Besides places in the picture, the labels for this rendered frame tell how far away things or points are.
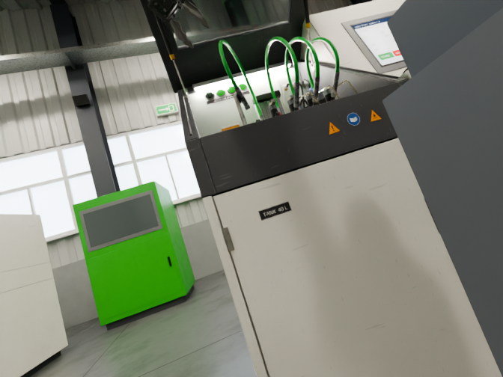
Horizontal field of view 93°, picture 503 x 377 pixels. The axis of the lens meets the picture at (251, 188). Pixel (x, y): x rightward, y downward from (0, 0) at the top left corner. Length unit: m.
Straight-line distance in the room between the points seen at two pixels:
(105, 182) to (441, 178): 4.64
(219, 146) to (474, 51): 0.51
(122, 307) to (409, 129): 3.49
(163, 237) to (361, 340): 2.88
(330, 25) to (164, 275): 3.04
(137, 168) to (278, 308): 4.63
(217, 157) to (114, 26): 6.30
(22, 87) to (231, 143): 6.00
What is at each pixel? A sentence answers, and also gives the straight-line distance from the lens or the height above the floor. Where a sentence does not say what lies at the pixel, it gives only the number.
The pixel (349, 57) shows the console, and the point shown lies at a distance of 1.27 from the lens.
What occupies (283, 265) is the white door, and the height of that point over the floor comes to 0.56.
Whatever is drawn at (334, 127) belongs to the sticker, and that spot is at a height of 0.87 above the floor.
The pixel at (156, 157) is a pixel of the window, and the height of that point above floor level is 2.47.
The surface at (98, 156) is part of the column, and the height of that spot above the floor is 2.58.
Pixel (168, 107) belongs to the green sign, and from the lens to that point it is 5.45.
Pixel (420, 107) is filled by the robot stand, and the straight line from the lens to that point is 0.38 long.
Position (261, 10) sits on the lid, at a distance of 1.39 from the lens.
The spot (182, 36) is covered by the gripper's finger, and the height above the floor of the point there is 1.32.
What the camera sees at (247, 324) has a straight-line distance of 0.66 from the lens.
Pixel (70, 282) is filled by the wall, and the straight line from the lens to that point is 5.27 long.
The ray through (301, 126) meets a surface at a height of 0.90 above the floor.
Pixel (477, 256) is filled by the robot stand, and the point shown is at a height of 0.57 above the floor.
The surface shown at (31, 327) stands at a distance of 3.38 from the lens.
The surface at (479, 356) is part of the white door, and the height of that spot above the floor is 0.19.
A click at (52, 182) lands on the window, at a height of 2.47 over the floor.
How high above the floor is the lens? 0.69
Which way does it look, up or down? 7 degrees up
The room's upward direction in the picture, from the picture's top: 19 degrees counter-clockwise
